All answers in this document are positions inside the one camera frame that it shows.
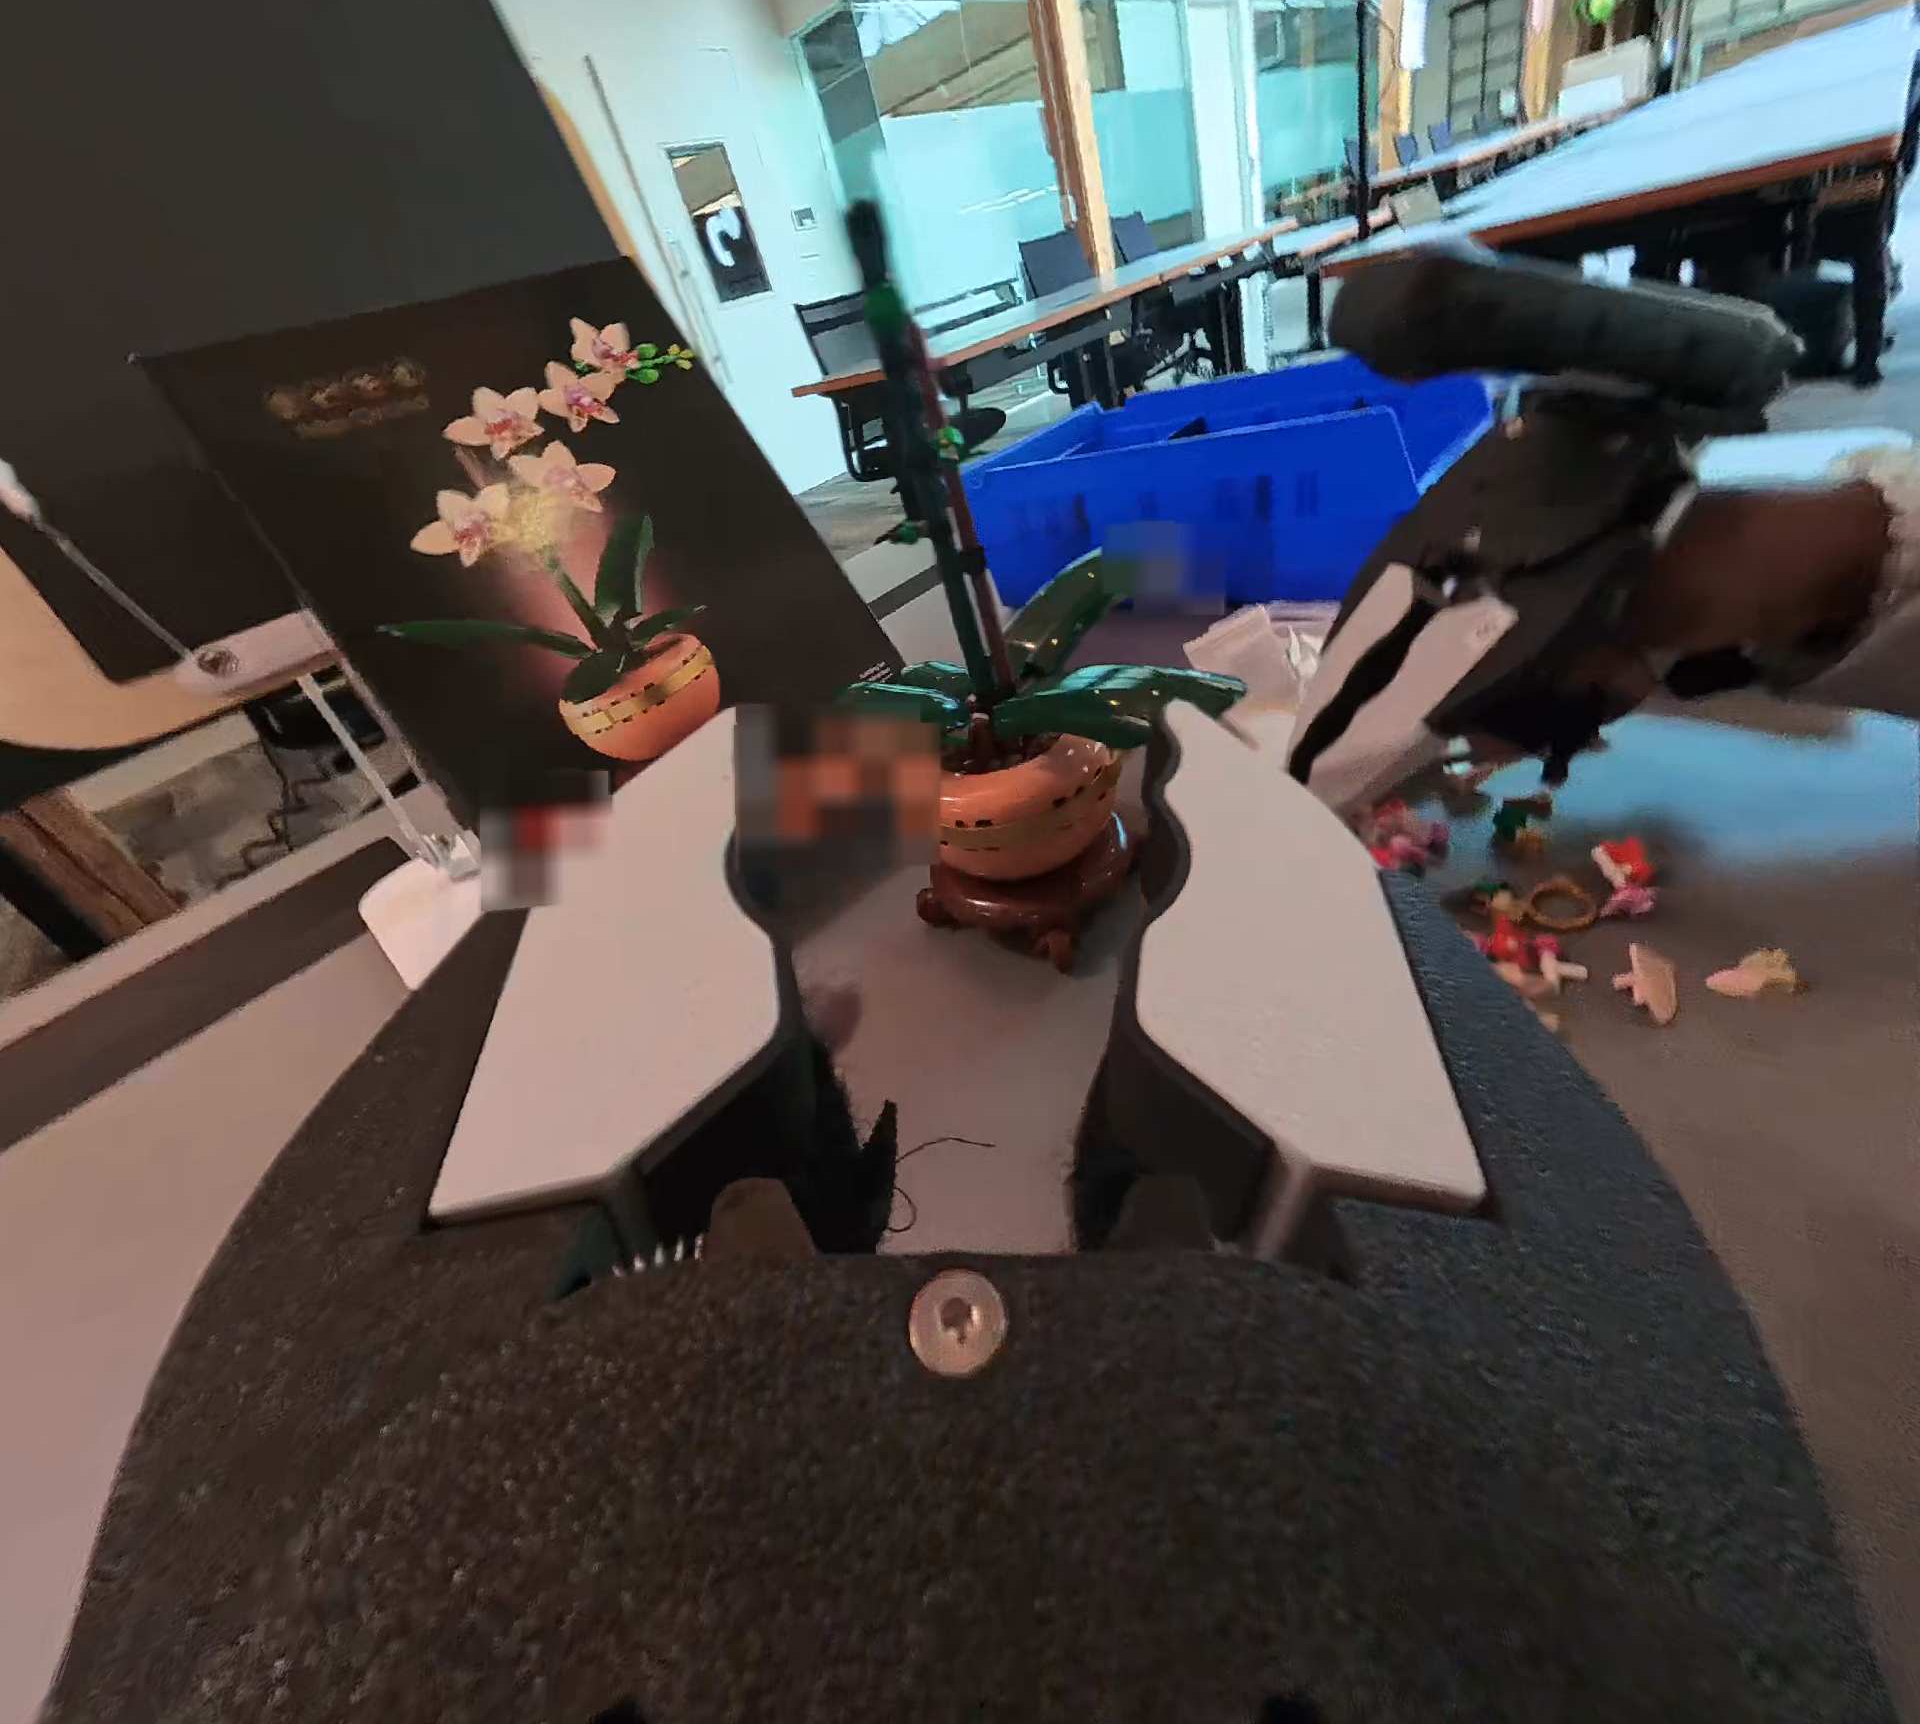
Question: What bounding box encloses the curved wooden board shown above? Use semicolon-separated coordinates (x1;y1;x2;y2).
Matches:
0;547;340;752

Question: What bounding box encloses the long wooden table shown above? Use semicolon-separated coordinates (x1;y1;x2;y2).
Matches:
1319;6;1920;303
791;220;1300;406

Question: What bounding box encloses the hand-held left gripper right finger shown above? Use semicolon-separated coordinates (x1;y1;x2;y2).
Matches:
1128;700;1489;1262

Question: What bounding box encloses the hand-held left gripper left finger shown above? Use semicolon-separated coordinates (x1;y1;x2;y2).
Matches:
423;705;799;1229

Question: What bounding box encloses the toy brick potted plant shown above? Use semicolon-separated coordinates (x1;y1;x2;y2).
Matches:
831;197;1250;974

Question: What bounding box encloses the large blue plastic bin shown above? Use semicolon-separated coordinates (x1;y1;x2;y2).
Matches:
960;404;1424;624

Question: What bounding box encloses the white paper bag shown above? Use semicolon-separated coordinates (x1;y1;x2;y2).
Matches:
1181;602;1338;714

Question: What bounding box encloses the black toy set box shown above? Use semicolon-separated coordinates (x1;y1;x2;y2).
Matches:
131;259;901;842

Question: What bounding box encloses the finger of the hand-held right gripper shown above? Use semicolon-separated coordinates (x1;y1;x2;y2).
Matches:
1338;590;1522;801
1290;558;1422;785

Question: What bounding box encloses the person's right hand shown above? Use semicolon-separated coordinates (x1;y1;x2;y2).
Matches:
1646;482;1903;705

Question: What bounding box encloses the pile of small toy bricks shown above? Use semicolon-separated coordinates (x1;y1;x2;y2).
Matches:
1350;778;1802;1037

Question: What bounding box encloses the black office chair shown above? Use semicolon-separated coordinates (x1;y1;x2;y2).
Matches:
794;290;1010;485

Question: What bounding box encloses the person's right forearm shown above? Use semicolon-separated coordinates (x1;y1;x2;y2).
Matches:
1800;441;1920;744

